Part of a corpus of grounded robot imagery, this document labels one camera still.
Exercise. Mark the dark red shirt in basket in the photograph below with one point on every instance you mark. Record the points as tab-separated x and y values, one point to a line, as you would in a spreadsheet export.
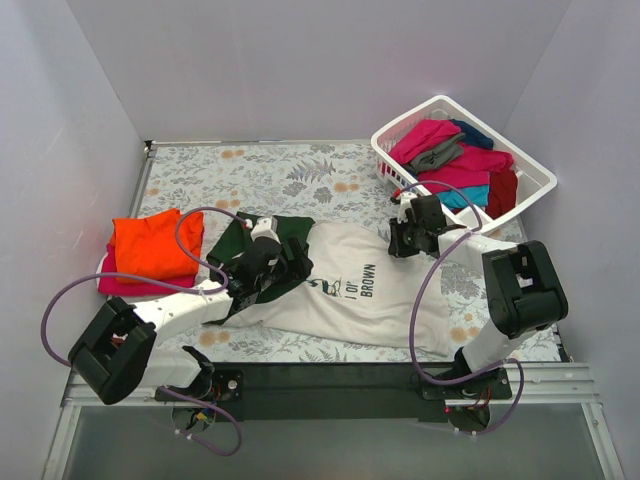
502	193

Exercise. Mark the folded pink t-shirt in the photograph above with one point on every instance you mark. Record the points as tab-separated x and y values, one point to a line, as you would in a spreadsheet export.
114	287

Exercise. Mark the white green raglan t-shirt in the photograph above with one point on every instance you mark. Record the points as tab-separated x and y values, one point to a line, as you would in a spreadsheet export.
356	292

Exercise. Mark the white plastic laundry basket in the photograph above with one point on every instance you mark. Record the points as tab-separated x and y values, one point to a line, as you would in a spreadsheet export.
534	180

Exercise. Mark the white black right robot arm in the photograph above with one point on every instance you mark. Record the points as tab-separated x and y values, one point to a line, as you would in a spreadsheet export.
523	292

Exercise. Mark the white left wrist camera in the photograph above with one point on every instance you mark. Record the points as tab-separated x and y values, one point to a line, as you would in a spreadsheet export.
263	227

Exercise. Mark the grey shirt in basket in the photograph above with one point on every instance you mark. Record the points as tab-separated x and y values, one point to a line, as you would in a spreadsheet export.
435	158

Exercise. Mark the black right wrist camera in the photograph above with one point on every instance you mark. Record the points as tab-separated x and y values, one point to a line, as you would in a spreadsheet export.
423	211

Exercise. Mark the black metal base rail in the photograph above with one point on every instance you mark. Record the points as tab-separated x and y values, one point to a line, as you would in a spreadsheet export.
321	391

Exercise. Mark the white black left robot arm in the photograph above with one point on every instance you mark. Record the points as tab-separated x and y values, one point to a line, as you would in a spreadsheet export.
122	347

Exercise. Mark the magenta shirt in basket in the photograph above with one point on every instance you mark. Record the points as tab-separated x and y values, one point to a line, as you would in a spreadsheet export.
471	169
424	136

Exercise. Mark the navy blue shirt in basket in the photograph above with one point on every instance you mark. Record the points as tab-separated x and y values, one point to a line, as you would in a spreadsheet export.
472	136

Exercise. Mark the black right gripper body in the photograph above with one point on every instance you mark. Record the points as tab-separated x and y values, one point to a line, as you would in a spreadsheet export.
403	236

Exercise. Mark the teal shirt in basket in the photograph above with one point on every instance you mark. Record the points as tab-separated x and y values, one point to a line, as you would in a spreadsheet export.
478	195

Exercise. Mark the folded orange t-shirt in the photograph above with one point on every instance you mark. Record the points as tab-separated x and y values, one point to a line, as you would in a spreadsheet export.
147	247

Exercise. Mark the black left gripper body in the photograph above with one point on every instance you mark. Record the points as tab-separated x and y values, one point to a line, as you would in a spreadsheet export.
291	258

